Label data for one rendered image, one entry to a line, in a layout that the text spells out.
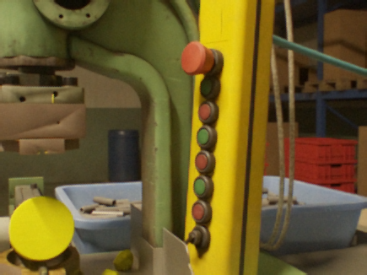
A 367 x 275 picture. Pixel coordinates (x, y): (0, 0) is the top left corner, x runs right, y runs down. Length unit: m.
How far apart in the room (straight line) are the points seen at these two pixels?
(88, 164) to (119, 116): 1.02
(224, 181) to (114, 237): 0.30
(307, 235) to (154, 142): 0.45
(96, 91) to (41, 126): 8.42
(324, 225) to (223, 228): 0.43
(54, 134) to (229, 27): 0.24
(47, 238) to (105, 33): 0.25
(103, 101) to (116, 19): 8.35
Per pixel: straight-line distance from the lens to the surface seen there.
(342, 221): 1.01
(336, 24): 6.92
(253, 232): 0.62
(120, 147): 7.53
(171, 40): 0.64
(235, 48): 0.59
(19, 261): 0.68
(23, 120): 0.53
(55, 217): 0.57
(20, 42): 0.58
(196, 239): 0.59
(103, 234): 0.82
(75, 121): 0.54
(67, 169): 8.93
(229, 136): 0.58
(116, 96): 9.01
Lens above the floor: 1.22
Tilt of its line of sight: 3 degrees down
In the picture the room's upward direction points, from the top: straight up
